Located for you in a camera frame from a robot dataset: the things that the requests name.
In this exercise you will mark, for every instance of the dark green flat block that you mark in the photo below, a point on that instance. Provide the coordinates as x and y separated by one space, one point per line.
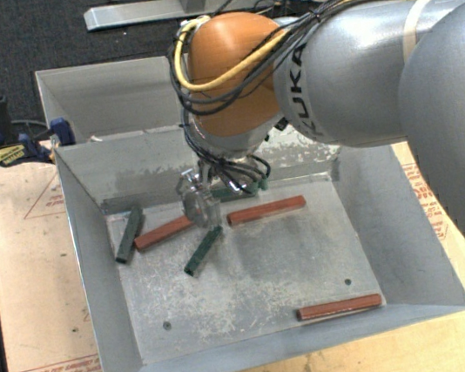
204 251
226 195
129 235

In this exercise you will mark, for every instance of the red-brown flat block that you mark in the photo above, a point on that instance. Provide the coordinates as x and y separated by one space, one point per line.
339 307
265 210
161 233

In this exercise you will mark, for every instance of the grey metal bin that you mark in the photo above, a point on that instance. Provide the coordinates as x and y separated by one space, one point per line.
253 283

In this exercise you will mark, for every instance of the brown cardboard board, red print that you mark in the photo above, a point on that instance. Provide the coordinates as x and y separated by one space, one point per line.
34 267

